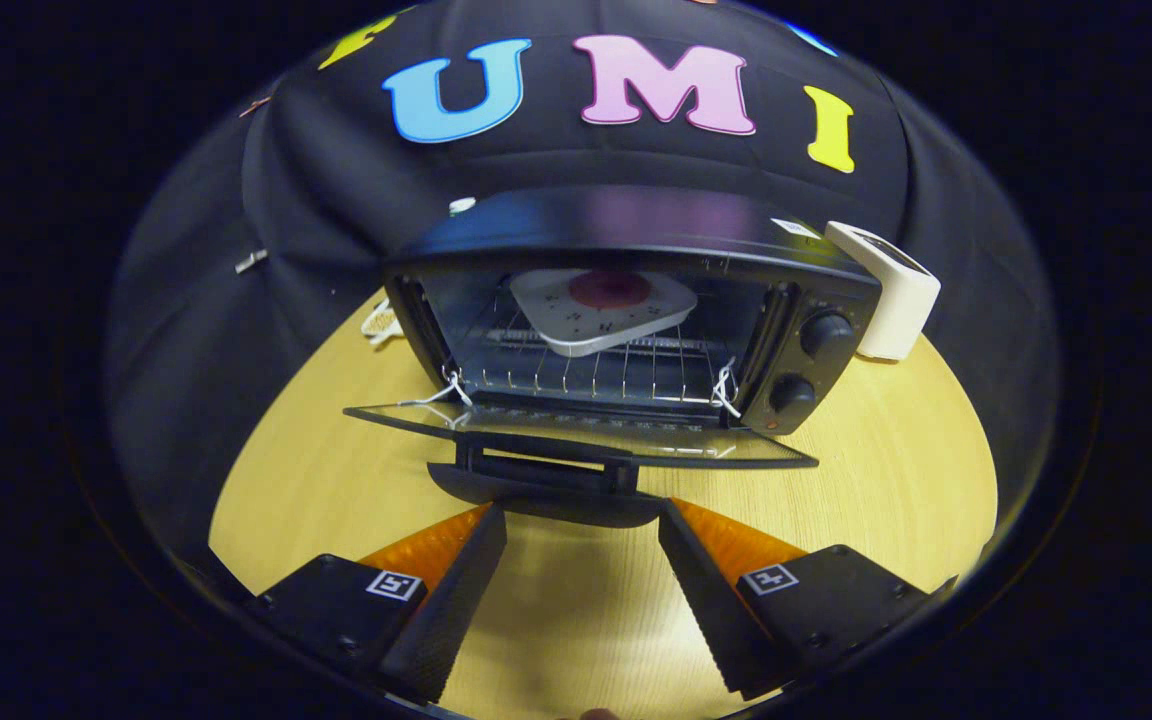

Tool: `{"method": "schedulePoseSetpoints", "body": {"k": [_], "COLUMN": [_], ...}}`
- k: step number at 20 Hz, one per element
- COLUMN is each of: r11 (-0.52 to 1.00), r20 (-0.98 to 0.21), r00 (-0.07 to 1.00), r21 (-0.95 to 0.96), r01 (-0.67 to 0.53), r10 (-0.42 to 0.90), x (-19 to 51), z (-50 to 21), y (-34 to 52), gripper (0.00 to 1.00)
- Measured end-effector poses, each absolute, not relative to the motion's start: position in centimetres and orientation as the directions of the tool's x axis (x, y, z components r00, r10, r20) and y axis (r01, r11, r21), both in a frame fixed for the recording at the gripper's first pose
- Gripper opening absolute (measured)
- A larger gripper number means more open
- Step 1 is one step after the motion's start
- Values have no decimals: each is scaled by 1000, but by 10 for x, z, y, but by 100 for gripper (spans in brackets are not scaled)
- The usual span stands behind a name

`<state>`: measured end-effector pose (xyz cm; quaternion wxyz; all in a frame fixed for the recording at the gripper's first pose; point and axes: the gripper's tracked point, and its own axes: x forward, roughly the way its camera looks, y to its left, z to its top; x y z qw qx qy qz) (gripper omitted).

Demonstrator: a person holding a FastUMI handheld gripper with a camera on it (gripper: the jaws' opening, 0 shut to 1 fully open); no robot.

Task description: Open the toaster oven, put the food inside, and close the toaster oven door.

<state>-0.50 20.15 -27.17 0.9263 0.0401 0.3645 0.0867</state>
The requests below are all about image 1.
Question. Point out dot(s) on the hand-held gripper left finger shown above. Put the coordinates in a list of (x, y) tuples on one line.
[(456, 600)]

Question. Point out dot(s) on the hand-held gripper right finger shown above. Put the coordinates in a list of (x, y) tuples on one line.
[(706, 600)]

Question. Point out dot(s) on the white square plate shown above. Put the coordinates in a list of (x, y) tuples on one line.
[(576, 325)]

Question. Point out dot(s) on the pink round food slice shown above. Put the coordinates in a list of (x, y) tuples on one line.
[(610, 289)]

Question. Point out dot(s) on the black toaster oven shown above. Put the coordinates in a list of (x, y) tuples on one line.
[(636, 220)]

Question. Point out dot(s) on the white pop-up toaster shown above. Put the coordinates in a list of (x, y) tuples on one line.
[(896, 300)]

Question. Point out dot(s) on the small white-capped bottle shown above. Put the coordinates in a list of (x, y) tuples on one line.
[(462, 206)]

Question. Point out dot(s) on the silver metal clip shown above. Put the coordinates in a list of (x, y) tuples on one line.
[(251, 262)]

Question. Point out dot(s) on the red cloth clip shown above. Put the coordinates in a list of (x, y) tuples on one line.
[(255, 106)]

